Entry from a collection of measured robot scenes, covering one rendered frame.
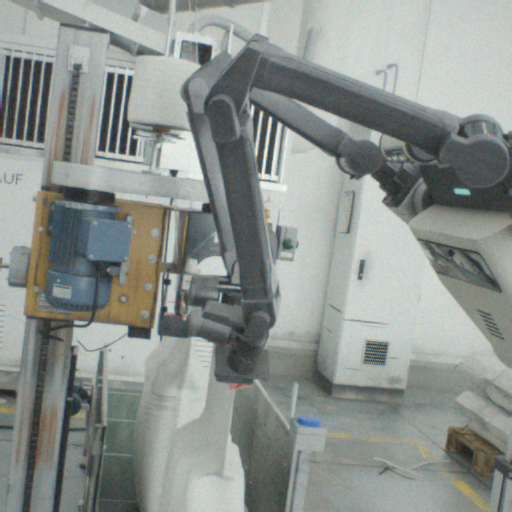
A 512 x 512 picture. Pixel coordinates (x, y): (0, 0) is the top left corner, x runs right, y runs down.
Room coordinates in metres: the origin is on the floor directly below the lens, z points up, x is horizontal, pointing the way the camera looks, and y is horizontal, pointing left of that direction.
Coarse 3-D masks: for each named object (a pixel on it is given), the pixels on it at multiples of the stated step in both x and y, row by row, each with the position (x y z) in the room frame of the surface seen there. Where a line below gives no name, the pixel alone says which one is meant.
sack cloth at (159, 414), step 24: (168, 360) 2.33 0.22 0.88; (192, 360) 2.27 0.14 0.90; (144, 384) 2.56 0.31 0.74; (168, 384) 2.28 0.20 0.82; (192, 384) 2.29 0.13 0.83; (144, 408) 2.36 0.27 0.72; (168, 408) 2.29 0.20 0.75; (192, 408) 2.31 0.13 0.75; (144, 432) 2.33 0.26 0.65; (168, 432) 2.30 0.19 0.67; (144, 456) 2.32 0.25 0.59; (144, 480) 2.30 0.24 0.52; (144, 504) 2.30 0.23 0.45
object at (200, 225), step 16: (192, 208) 2.23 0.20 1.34; (192, 224) 2.04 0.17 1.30; (208, 224) 2.04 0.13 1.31; (272, 224) 2.15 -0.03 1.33; (192, 240) 2.04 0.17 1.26; (272, 240) 2.08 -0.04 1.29; (192, 256) 2.04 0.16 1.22; (208, 256) 2.05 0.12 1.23; (176, 288) 2.09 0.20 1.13; (176, 304) 2.04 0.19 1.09
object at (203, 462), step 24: (216, 384) 1.82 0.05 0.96; (216, 408) 1.73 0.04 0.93; (192, 432) 1.84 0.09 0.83; (216, 432) 1.66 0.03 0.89; (168, 456) 1.86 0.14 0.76; (192, 456) 1.67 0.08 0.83; (216, 456) 1.62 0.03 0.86; (168, 480) 1.74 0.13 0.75; (192, 480) 1.60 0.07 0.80; (216, 480) 1.62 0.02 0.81; (240, 480) 1.65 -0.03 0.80; (168, 504) 1.66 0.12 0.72; (192, 504) 1.58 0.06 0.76; (216, 504) 1.60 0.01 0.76; (240, 504) 1.61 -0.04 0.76
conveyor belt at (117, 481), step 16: (112, 400) 3.56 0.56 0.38; (128, 400) 3.59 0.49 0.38; (112, 416) 3.32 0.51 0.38; (128, 416) 3.35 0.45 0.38; (112, 432) 3.11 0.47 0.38; (128, 432) 3.14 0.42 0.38; (112, 448) 2.93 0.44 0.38; (128, 448) 2.95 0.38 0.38; (112, 464) 2.77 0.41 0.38; (128, 464) 2.79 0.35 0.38; (112, 480) 2.62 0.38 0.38; (128, 480) 2.64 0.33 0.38; (112, 496) 2.49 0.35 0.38; (128, 496) 2.50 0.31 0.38
